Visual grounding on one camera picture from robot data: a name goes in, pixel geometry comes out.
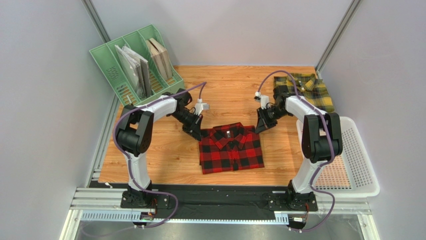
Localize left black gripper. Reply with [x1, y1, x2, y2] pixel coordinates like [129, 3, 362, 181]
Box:
[170, 109, 204, 142]

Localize red black plaid shirt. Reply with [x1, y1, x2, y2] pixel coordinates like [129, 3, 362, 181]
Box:
[198, 122, 265, 175]

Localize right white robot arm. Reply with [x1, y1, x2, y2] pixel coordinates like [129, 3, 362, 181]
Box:
[254, 85, 343, 200]

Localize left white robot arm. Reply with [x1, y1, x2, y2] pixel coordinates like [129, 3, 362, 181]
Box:
[113, 88, 209, 204]

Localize yellow plaid folded shirt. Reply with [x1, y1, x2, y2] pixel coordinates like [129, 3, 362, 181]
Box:
[274, 73, 335, 113]

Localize brown books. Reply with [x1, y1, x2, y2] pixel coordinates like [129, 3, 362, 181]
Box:
[145, 38, 173, 80]

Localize grey spiral notebooks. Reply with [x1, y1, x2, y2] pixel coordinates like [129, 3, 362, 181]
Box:
[114, 45, 152, 99]

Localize white plastic basket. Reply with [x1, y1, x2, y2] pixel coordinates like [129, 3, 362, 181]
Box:
[312, 116, 380, 199]

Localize green file organizer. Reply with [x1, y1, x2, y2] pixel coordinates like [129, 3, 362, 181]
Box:
[89, 24, 185, 106]

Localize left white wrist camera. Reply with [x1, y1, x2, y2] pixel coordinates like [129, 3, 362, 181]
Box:
[193, 98, 210, 116]

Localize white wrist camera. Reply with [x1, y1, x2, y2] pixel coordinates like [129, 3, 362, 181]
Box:
[193, 98, 210, 116]
[254, 91, 270, 109]

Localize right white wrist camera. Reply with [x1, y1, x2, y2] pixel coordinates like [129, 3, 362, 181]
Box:
[254, 91, 270, 109]

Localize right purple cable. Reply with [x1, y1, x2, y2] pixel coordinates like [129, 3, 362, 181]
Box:
[256, 69, 336, 233]

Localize purple cable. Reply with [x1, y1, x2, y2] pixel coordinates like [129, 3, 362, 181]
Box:
[256, 69, 336, 233]
[112, 81, 207, 229]

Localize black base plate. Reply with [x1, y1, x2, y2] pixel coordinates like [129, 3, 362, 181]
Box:
[120, 184, 318, 220]

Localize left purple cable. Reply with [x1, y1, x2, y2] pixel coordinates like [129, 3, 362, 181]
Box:
[112, 81, 207, 229]

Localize aluminium frame rail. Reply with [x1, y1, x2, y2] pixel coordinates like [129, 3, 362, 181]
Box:
[61, 183, 380, 240]

